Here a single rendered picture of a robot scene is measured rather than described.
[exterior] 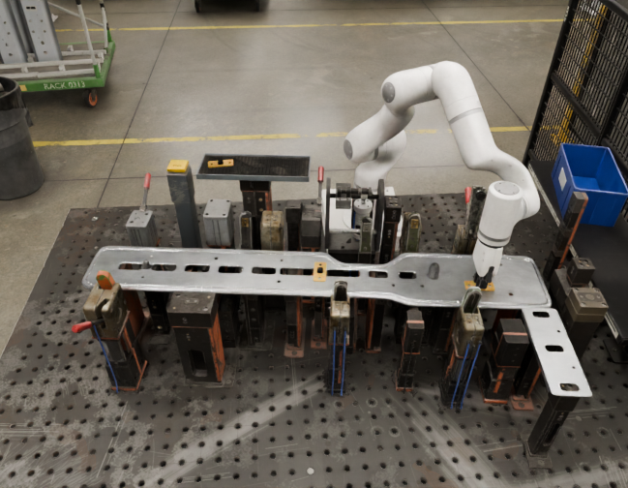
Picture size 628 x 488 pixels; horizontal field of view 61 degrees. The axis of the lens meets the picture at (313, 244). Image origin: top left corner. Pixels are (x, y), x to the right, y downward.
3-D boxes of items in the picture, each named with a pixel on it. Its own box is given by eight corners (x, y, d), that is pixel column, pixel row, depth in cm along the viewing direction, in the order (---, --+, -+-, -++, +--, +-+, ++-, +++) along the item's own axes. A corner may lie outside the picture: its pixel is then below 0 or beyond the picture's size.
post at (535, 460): (529, 468, 145) (561, 407, 126) (519, 431, 153) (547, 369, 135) (553, 469, 145) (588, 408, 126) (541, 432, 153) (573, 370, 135)
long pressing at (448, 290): (74, 295, 154) (73, 291, 153) (102, 245, 172) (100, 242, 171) (554, 311, 150) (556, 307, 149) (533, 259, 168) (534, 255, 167)
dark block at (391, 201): (375, 300, 193) (386, 206, 166) (374, 288, 199) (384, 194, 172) (389, 301, 193) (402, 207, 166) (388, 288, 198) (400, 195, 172)
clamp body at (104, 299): (105, 396, 162) (72, 315, 139) (121, 357, 173) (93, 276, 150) (140, 397, 162) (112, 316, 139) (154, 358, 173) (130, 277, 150)
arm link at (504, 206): (499, 216, 146) (472, 225, 143) (511, 174, 138) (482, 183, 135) (521, 232, 140) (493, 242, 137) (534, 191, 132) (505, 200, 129)
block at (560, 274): (538, 362, 172) (567, 296, 153) (528, 333, 182) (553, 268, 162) (548, 362, 172) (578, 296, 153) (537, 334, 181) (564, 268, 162)
